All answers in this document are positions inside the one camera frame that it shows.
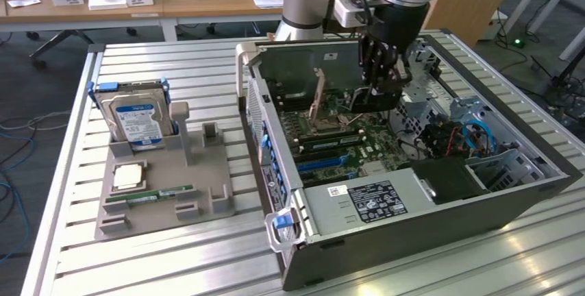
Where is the black plastic air shroud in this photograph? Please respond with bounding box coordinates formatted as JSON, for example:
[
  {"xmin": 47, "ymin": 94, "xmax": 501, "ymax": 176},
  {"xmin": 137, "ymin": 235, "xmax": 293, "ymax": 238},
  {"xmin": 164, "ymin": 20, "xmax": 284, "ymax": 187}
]
[{"xmin": 409, "ymin": 157, "xmax": 493, "ymax": 206}]

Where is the metal CPU socket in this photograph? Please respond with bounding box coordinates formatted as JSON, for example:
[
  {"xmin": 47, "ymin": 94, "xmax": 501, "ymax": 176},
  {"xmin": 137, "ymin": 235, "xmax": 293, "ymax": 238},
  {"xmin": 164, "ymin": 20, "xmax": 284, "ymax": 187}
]
[{"xmin": 313, "ymin": 113, "xmax": 356, "ymax": 133}]

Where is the wooden desk white frame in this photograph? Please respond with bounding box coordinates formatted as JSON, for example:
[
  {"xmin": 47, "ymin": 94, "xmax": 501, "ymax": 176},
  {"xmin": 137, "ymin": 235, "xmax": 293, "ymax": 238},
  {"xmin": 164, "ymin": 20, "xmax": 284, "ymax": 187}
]
[
  {"xmin": 161, "ymin": 0, "xmax": 412, "ymax": 42},
  {"xmin": 0, "ymin": 0, "xmax": 168, "ymax": 42}
]

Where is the grey open PC case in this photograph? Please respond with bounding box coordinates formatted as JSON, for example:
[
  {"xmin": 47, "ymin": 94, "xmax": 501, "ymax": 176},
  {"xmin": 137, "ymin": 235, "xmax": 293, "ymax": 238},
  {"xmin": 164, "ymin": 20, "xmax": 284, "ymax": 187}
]
[{"xmin": 234, "ymin": 28, "xmax": 585, "ymax": 292}]

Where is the wooden cabinet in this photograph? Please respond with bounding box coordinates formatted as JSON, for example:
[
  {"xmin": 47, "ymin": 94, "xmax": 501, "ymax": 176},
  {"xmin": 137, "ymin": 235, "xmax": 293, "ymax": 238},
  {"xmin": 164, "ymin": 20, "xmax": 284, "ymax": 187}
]
[{"xmin": 400, "ymin": 0, "xmax": 525, "ymax": 47}]

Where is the hard disk in blue caddy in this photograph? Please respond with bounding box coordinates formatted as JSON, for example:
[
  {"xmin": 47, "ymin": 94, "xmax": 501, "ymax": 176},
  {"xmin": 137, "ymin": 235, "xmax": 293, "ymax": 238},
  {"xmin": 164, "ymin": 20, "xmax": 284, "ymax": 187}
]
[{"xmin": 85, "ymin": 77, "xmax": 171, "ymax": 152}]

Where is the grey plastic parts rack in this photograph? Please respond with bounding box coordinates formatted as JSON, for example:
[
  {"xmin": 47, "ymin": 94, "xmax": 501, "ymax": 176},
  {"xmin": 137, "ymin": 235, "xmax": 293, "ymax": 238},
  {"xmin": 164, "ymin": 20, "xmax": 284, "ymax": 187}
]
[{"xmin": 93, "ymin": 101, "xmax": 234, "ymax": 242}]

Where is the tall perforated metal disk bay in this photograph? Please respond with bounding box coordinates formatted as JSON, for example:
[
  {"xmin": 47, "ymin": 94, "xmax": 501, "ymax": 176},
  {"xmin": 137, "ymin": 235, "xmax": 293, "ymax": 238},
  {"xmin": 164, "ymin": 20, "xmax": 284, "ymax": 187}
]
[{"xmin": 388, "ymin": 66, "xmax": 458, "ymax": 139}]

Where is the silver CPU chip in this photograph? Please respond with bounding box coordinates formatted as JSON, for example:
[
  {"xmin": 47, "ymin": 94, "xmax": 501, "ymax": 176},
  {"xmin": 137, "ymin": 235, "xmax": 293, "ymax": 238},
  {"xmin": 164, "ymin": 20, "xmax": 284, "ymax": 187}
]
[{"xmin": 112, "ymin": 164, "xmax": 144, "ymax": 190}]

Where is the green graphics card black shroud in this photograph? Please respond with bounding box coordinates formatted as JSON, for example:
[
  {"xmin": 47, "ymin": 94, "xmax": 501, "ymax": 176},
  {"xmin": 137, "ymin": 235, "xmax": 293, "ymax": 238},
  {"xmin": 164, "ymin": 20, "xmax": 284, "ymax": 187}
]
[{"xmin": 306, "ymin": 67, "xmax": 404, "ymax": 119}]

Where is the green RAM stick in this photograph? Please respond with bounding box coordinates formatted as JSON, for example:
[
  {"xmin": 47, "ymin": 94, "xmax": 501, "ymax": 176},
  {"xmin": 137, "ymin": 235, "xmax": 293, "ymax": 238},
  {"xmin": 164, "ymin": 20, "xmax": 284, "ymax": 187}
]
[{"xmin": 105, "ymin": 185, "xmax": 196, "ymax": 206}]

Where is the low metal disk bay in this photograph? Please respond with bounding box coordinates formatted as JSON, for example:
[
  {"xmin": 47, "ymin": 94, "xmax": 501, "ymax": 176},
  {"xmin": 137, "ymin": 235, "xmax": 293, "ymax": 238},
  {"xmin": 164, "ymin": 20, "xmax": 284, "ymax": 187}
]
[{"xmin": 465, "ymin": 148, "xmax": 549, "ymax": 193}]

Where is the blue data wire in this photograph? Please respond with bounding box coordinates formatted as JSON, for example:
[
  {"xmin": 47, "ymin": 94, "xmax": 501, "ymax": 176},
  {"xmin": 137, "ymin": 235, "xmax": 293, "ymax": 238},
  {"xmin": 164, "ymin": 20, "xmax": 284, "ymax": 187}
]
[{"xmin": 461, "ymin": 119, "xmax": 500, "ymax": 155}]

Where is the white floor cable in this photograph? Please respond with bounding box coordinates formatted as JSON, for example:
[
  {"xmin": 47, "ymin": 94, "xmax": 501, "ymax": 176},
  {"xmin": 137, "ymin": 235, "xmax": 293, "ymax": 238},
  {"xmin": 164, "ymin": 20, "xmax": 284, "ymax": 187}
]
[{"xmin": 0, "ymin": 109, "xmax": 69, "ymax": 132}]

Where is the black power wire bundle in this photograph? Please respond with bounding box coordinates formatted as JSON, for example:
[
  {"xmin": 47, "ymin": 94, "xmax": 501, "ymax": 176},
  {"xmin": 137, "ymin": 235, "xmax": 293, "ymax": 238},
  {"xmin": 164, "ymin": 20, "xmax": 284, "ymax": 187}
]
[{"xmin": 417, "ymin": 121, "xmax": 465, "ymax": 160}]

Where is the white table frame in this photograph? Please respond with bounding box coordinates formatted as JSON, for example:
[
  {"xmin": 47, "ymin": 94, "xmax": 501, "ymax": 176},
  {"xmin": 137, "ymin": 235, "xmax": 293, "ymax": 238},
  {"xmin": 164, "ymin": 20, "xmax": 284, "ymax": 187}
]
[{"xmin": 500, "ymin": 0, "xmax": 585, "ymax": 60}]

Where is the blue expansion slot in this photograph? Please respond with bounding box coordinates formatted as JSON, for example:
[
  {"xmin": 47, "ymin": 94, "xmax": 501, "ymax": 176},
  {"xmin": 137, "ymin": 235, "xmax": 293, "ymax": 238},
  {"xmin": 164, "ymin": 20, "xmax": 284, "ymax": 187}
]
[{"xmin": 296, "ymin": 154, "xmax": 353, "ymax": 174}]

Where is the thin red wire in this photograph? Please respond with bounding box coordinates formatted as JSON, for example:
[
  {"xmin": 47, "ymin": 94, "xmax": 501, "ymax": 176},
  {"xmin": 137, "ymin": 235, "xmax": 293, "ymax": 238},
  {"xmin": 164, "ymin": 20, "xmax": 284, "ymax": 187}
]
[{"xmin": 449, "ymin": 125, "xmax": 464, "ymax": 153}]

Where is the flat white box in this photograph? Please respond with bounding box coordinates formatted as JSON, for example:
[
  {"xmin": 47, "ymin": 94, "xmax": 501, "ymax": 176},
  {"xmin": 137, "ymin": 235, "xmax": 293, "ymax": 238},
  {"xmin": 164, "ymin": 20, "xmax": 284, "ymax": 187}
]
[{"xmin": 87, "ymin": 0, "xmax": 129, "ymax": 11}]

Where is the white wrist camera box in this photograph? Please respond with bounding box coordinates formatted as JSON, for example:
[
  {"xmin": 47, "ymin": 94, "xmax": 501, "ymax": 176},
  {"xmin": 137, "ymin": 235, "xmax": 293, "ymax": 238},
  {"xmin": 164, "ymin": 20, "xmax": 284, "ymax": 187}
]
[{"xmin": 334, "ymin": 0, "xmax": 378, "ymax": 27}]

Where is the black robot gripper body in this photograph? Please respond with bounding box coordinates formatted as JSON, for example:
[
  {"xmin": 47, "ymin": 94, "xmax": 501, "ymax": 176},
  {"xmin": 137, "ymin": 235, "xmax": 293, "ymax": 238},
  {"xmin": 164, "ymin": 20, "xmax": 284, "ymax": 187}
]
[{"xmin": 365, "ymin": 2, "xmax": 432, "ymax": 54}]

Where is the green motherboard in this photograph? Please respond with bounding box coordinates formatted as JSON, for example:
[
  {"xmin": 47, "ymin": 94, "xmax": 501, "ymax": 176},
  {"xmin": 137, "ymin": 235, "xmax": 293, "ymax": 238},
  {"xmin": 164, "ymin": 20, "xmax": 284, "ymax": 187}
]
[{"xmin": 273, "ymin": 90, "xmax": 412, "ymax": 189}]

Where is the black RAM stick with label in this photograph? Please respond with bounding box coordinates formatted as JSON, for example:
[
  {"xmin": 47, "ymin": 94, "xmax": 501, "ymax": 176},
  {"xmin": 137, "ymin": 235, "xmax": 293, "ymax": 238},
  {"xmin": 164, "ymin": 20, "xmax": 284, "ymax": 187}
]
[{"xmin": 296, "ymin": 134, "xmax": 366, "ymax": 153}]

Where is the grey power supply with label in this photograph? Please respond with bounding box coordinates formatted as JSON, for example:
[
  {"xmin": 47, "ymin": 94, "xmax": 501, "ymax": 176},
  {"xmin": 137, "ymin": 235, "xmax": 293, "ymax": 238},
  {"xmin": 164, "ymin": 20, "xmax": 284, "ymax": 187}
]
[{"xmin": 301, "ymin": 169, "xmax": 440, "ymax": 237}]

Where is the blue floor cable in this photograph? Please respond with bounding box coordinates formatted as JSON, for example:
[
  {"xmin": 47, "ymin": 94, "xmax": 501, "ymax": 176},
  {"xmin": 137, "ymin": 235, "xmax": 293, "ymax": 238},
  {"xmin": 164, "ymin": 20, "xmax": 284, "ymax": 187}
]
[{"xmin": 0, "ymin": 131, "xmax": 36, "ymax": 262}]

